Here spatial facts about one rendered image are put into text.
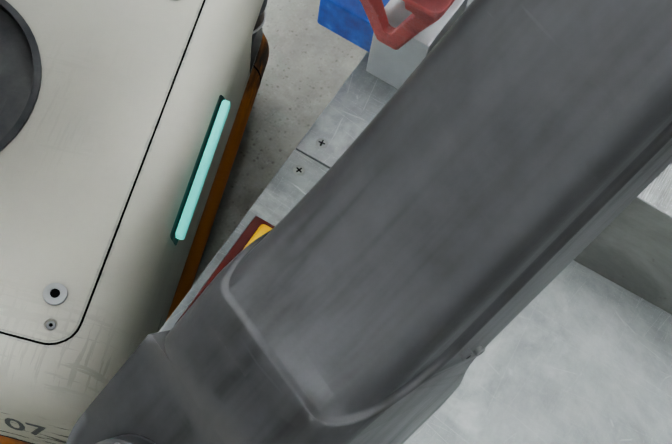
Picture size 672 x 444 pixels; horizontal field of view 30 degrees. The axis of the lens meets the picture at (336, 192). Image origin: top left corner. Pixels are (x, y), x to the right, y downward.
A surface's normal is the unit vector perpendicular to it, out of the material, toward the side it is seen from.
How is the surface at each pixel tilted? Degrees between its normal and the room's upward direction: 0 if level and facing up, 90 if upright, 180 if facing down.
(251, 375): 50
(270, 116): 0
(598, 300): 0
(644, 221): 90
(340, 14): 90
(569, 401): 0
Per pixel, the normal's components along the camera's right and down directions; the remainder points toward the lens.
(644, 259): -0.51, 0.72
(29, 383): -0.07, 0.15
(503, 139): -0.52, 0.07
